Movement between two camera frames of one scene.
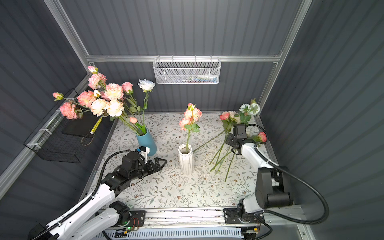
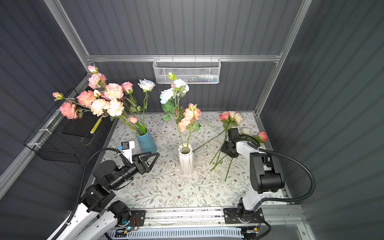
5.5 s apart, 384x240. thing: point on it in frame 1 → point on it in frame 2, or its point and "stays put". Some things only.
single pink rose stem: x=127 y=87 stays put
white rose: x=146 y=85 stays put
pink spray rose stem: x=71 y=110 stays put
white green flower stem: x=247 y=110 → x=171 y=97
